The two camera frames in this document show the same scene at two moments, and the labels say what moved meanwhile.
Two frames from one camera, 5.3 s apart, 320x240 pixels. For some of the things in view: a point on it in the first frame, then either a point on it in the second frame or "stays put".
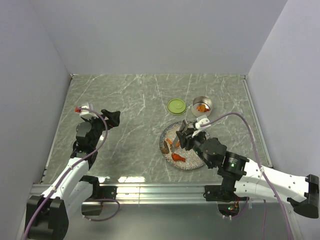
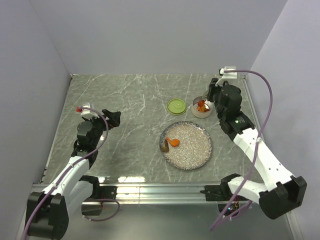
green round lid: x=176 y=106 stays put
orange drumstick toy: x=176 y=157 → x=200 y=103
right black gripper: x=188 y=132 → x=213 y=87
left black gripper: x=115 y=120 stays put
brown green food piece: x=165 y=149 stays put
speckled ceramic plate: x=193 y=161 stays put
